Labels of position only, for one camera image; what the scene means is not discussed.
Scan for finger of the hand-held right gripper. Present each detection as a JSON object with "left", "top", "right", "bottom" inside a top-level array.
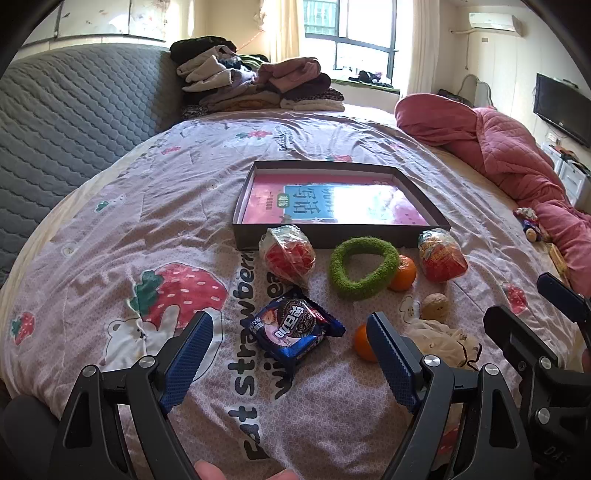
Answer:
[
  {"left": 483, "top": 305, "right": 559, "bottom": 374},
  {"left": 538, "top": 272, "right": 591, "bottom": 324}
]

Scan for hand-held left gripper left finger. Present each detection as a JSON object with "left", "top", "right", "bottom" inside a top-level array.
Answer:
[{"left": 48, "top": 310, "right": 215, "bottom": 480}]

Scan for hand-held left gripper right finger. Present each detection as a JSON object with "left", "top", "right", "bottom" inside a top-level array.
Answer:
[{"left": 366, "top": 311, "right": 536, "bottom": 480}]

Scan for orange tangerine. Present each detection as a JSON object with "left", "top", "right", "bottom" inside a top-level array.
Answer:
[
  {"left": 353, "top": 324, "right": 380, "bottom": 362},
  {"left": 387, "top": 255, "right": 417, "bottom": 292}
]

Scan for brown walnut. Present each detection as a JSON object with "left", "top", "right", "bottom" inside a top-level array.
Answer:
[{"left": 420, "top": 294, "right": 450, "bottom": 322}]

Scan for green fuzzy ring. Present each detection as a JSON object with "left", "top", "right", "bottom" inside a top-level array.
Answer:
[{"left": 329, "top": 236, "right": 400, "bottom": 300}]

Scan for blue cookie packet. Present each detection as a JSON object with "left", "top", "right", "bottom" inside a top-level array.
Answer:
[{"left": 243, "top": 287, "right": 347, "bottom": 381}]

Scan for clear bag of red snacks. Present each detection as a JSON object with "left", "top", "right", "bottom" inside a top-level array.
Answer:
[
  {"left": 259, "top": 224, "right": 317, "bottom": 289},
  {"left": 418, "top": 229, "right": 468, "bottom": 283}
]

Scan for dark shallow cardboard box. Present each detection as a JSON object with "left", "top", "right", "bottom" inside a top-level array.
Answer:
[{"left": 232, "top": 161, "right": 452, "bottom": 250}]

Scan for person's left hand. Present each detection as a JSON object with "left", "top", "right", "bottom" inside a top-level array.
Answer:
[{"left": 193, "top": 460, "right": 303, "bottom": 480}]

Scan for small colourful toy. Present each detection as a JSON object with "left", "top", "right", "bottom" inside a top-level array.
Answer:
[{"left": 513, "top": 207, "right": 550, "bottom": 243}]

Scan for white drawer cabinet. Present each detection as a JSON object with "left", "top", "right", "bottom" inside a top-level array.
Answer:
[{"left": 540, "top": 141, "right": 591, "bottom": 206}]

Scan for strawberry printed bed sheet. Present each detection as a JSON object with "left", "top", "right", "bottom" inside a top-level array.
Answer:
[{"left": 0, "top": 108, "right": 591, "bottom": 480}]

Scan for pink quilted blanket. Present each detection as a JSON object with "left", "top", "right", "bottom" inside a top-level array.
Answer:
[{"left": 394, "top": 93, "right": 591, "bottom": 296}]

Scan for white arched chair back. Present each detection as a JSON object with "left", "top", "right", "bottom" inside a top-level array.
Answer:
[{"left": 459, "top": 74, "right": 492, "bottom": 107}]

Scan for grey quilted headboard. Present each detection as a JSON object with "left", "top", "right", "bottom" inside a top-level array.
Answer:
[{"left": 0, "top": 44, "right": 185, "bottom": 287}]

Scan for white air conditioner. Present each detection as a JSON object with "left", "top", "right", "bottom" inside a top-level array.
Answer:
[{"left": 468, "top": 12, "right": 525, "bottom": 38}]

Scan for cream curtain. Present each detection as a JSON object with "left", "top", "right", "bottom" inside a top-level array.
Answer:
[
  {"left": 406, "top": 0, "right": 467, "bottom": 95},
  {"left": 261, "top": 0, "right": 301, "bottom": 70}
]

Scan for dark clothes on windowsill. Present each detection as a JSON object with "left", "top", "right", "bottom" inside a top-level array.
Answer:
[{"left": 348, "top": 70, "right": 393, "bottom": 86}]

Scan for pile of folded clothes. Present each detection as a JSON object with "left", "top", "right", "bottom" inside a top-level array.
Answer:
[{"left": 170, "top": 39, "right": 346, "bottom": 118}]

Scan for window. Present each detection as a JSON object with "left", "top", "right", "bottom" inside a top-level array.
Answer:
[{"left": 302, "top": 0, "right": 399, "bottom": 81}]

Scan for black wall television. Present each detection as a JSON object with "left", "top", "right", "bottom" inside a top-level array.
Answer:
[{"left": 533, "top": 73, "right": 591, "bottom": 148}]

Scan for painted wall panel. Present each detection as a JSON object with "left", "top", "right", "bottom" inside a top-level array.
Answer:
[{"left": 23, "top": 0, "right": 195, "bottom": 47}]

